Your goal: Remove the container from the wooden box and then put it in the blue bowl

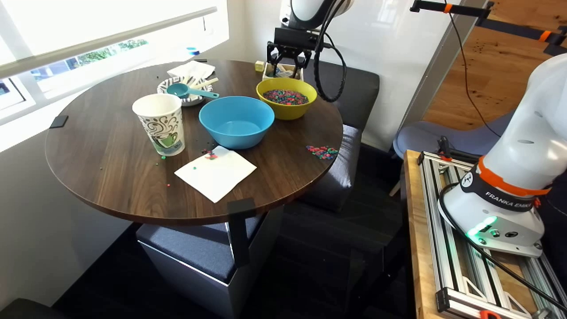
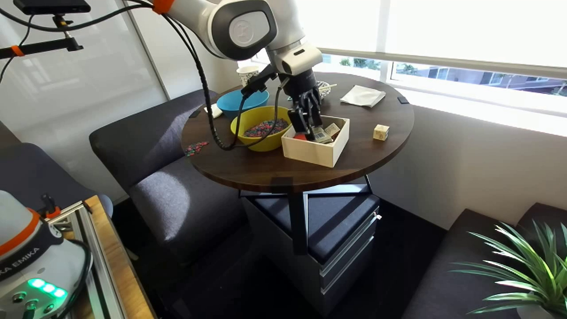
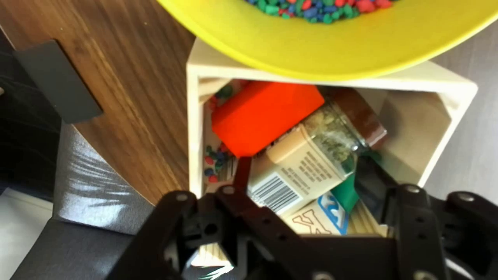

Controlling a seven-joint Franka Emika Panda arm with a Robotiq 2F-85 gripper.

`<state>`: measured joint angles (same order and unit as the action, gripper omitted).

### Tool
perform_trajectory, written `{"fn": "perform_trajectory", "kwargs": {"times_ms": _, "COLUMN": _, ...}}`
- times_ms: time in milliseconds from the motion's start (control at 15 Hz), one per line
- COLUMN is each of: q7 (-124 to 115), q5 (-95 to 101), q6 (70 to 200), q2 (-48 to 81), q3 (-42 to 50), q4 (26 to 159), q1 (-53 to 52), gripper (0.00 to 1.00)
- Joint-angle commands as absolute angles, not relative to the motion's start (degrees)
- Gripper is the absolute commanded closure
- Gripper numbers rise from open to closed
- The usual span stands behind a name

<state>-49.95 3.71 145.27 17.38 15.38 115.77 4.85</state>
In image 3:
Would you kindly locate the colourful beads in yellow bowl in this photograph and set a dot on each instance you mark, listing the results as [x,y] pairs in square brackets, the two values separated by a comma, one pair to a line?
[321,8]

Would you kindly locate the black tape patch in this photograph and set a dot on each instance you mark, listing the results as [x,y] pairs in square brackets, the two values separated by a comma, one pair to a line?
[60,83]

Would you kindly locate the light wooden box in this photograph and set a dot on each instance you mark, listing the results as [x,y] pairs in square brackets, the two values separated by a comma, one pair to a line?
[195,103]

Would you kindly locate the orange block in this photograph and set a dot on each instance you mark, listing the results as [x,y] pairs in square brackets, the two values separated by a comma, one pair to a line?
[265,117]

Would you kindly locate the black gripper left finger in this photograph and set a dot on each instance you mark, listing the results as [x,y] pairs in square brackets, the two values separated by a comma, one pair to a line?
[242,176]

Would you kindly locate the yellow bowl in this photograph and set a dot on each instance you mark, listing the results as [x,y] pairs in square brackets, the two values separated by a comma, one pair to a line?
[332,44]

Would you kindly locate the blue white printed card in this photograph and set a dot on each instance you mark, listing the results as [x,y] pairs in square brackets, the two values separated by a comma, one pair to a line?
[318,218]

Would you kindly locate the green plastic piece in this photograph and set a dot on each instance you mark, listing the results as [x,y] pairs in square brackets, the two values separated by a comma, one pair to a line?
[345,199]

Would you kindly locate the loose beads in box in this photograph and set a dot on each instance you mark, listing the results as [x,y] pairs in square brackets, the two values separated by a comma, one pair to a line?
[214,161]

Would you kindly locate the spice jar brown lid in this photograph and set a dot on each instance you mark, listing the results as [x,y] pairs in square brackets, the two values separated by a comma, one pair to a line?
[306,161]

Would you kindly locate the bundle of wooden sticks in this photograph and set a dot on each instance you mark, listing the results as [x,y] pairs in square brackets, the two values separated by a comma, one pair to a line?
[370,224]

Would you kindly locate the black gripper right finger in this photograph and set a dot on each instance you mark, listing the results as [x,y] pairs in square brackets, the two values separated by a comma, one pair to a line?
[379,187]

